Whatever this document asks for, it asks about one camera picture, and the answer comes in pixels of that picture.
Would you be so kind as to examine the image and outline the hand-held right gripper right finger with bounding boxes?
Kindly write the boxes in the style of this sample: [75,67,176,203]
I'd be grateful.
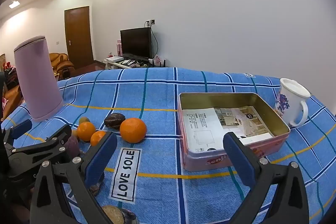
[223,132,310,224]

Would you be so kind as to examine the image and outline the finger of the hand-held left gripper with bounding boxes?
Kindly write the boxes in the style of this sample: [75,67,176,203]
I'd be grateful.
[1,119,33,151]
[8,124,73,178]

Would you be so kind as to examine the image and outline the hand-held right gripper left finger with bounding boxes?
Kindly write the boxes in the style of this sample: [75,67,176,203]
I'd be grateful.
[30,131,118,224]

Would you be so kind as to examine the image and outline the purple round turnip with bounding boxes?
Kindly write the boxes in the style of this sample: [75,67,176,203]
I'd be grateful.
[63,135,80,161]

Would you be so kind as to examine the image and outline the small orange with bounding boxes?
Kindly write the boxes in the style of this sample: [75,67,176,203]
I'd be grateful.
[90,131,107,147]

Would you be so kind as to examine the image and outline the medium orange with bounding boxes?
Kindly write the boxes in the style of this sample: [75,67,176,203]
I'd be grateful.
[77,122,96,142]

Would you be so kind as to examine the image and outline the pink metal tin box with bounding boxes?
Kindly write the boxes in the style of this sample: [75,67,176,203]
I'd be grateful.
[177,92,291,171]

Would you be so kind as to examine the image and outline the dark brown passion fruit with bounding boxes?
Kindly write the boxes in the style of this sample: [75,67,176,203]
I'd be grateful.
[104,113,126,130]

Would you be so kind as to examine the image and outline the large orange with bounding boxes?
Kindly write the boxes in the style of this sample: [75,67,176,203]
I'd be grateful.
[120,118,147,143]

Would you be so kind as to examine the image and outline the orange leather couch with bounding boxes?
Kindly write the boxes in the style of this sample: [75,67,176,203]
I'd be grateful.
[2,84,25,121]

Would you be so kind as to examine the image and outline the printed paper leaflet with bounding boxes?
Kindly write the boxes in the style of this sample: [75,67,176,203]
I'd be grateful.
[182,105,273,153]

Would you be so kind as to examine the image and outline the lilac insulated tumbler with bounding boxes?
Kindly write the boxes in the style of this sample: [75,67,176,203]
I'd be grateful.
[14,35,64,120]

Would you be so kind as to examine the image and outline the pile of dark clothes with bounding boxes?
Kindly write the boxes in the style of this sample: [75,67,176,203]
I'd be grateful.
[1,61,19,90]

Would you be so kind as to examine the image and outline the blue plaid blanket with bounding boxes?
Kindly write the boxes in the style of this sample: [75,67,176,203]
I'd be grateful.
[0,67,336,224]

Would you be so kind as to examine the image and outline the white mug with blue print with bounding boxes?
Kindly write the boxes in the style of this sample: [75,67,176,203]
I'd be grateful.
[274,85,309,127]

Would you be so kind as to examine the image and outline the orange leather armchair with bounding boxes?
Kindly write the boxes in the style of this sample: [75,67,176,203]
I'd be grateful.
[49,52,75,80]

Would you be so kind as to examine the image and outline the white mug lid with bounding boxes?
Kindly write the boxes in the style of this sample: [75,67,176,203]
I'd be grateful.
[280,78,311,100]

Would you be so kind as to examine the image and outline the white television stand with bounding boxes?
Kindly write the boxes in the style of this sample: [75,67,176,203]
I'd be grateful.
[103,57,168,72]

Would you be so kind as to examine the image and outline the brown wooden door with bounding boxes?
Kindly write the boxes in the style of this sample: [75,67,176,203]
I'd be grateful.
[64,6,94,69]

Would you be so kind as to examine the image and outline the black router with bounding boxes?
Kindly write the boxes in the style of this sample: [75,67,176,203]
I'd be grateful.
[149,58,167,67]

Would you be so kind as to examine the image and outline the black flat television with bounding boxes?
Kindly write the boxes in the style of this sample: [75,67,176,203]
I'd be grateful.
[120,27,153,59]

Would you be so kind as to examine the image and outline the black power cable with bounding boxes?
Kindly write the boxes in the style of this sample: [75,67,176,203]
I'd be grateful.
[150,25,159,59]

